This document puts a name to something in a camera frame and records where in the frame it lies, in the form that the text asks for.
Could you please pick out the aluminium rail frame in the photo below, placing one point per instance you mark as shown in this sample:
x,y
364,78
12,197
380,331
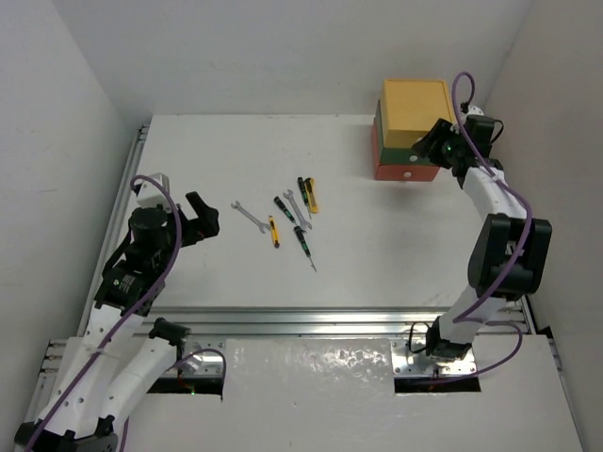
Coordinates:
x,y
392,256

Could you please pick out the yellow drawer box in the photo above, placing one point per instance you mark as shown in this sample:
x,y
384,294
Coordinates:
x,y
410,108

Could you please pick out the green black screwdriver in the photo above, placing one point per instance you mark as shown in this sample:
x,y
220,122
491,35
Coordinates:
x,y
281,205
299,233
304,195

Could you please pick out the red drawer box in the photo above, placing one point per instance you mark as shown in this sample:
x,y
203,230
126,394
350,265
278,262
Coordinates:
x,y
395,172

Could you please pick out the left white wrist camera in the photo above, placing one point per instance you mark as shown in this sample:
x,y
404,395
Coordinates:
x,y
148,195

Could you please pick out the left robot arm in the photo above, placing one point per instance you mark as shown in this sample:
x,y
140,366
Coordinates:
x,y
90,407

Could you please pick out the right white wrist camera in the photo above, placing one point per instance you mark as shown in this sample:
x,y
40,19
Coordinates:
x,y
468,109

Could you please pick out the silver combination wrench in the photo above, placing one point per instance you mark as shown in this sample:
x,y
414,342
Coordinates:
x,y
304,223

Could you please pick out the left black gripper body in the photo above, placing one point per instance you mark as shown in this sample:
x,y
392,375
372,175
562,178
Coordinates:
x,y
189,226

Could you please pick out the green drawer box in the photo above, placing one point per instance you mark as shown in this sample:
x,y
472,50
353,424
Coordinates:
x,y
394,156

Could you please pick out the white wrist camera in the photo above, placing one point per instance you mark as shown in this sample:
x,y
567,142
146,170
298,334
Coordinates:
x,y
468,109
148,195

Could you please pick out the white front cover panel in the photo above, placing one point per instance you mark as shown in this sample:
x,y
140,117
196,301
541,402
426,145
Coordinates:
x,y
339,395

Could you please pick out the green black screwdriver left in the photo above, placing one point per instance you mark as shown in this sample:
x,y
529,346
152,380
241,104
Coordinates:
x,y
281,205

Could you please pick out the silver open-end wrench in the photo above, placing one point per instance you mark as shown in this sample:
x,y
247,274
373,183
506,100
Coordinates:
x,y
262,226

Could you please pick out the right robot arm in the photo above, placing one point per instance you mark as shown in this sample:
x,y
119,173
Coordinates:
x,y
508,259

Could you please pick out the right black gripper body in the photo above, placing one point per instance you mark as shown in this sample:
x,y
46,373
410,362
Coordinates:
x,y
446,144

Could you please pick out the green black screwdriver far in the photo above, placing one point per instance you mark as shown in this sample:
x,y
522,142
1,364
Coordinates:
x,y
304,195

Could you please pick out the green black screwdriver near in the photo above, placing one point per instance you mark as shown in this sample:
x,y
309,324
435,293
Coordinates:
x,y
299,233

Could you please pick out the yellow utility knife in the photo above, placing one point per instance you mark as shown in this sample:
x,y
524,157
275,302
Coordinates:
x,y
310,189
275,238

